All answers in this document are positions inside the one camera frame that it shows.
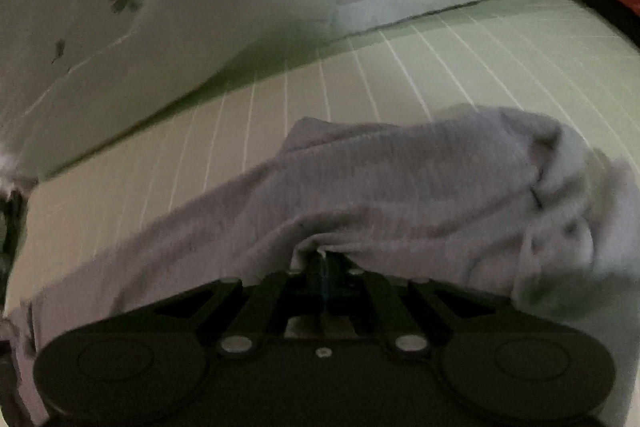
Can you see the grey pants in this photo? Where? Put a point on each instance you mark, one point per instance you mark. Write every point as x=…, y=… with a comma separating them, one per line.
x=390, y=187

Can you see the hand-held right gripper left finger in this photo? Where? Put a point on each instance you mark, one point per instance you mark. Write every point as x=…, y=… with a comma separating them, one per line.
x=315, y=274

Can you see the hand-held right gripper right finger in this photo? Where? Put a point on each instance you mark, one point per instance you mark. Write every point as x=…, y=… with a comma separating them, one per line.
x=334, y=274

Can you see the green grid mat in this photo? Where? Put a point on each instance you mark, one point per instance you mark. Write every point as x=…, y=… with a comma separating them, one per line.
x=400, y=72

